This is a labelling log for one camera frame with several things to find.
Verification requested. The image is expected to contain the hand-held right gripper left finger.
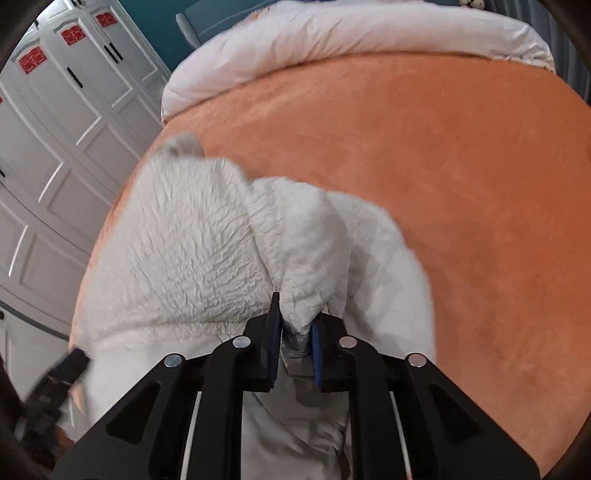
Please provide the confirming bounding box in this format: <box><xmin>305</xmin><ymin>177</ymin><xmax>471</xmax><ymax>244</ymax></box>
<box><xmin>54</xmin><ymin>292</ymin><xmax>283</xmax><ymax>480</ymax></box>

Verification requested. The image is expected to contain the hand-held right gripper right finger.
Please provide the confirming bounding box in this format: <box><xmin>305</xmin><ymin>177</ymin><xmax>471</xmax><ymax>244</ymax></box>
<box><xmin>312</xmin><ymin>314</ymin><xmax>539</xmax><ymax>480</ymax></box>

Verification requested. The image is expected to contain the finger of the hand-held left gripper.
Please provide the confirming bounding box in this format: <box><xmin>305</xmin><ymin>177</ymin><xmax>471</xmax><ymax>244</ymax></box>
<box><xmin>46</xmin><ymin>348</ymin><xmax>90</xmax><ymax>385</ymax></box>

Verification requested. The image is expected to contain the white fleece jacket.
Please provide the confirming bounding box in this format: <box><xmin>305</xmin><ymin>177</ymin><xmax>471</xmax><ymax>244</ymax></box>
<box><xmin>69</xmin><ymin>131</ymin><xmax>437</xmax><ymax>480</ymax></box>

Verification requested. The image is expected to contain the orange bed blanket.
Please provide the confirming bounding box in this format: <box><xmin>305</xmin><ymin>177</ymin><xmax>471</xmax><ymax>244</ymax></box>
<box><xmin>69</xmin><ymin>51</ymin><xmax>591</xmax><ymax>480</ymax></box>

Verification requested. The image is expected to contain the white panelled wardrobe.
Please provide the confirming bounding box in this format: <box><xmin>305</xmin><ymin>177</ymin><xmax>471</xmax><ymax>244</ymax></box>
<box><xmin>0</xmin><ymin>0</ymin><xmax>172</xmax><ymax>352</ymax></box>

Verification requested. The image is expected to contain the pale pink duvet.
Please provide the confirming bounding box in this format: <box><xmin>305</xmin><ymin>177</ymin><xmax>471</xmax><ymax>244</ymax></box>
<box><xmin>161</xmin><ymin>0</ymin><xmax>556</xmax><ymax>125</ymax></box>

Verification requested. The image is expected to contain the teal padded headboard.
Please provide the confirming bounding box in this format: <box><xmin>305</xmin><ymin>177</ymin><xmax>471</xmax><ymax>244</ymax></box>
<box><xmin>175</xmin><ymin>0</ymin><xmax>259</xmax><ymax>49</ymax></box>

